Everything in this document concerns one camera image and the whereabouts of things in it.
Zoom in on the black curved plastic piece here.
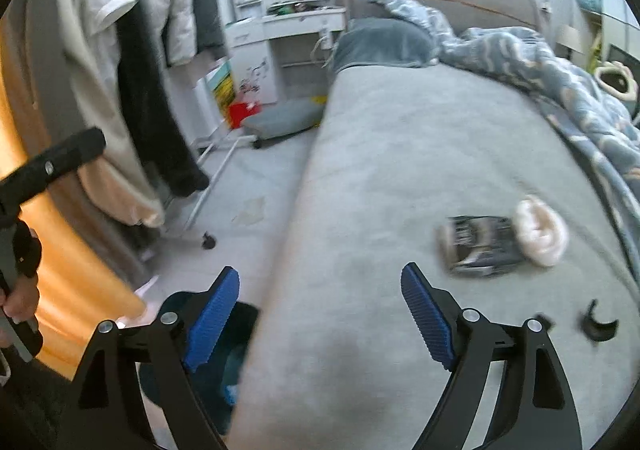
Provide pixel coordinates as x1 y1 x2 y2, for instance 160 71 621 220
580 299 620 343

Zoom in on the black tissue pack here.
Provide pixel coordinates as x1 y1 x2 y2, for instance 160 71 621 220
438 215 525 277

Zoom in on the white sock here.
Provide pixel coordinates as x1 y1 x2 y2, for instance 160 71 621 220
512 195 568 267

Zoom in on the dark teal trash bin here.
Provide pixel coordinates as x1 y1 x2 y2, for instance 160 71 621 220
138 290 260 436

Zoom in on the person's left hand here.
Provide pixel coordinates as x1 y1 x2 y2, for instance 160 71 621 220
1 274 40 323

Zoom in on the orange curtain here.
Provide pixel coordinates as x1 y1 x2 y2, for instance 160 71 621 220
1 60 145 378

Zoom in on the hanging black garment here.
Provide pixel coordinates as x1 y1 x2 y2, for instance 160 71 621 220
116 0 209 198

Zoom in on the white clothes rack base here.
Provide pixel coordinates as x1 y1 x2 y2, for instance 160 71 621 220
160 132 260 251

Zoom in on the red box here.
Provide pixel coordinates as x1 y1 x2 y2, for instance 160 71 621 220
228 102 262 129

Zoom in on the hanging beige coat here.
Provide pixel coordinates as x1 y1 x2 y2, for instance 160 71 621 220
56 0 165 228

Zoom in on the blue patterned fleece duvet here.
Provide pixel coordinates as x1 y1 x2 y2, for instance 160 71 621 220
367 0 639 279

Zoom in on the white dressing table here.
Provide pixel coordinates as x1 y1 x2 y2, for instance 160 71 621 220
226 0 346 105

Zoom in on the white cloud cat bed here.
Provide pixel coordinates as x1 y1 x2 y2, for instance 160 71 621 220
593 62 639 104

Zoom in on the bedside lamp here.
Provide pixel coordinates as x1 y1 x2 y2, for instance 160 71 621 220
555 25 582 58

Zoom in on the grey blue pillow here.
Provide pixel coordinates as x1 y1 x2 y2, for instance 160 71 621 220
331 17 438 74

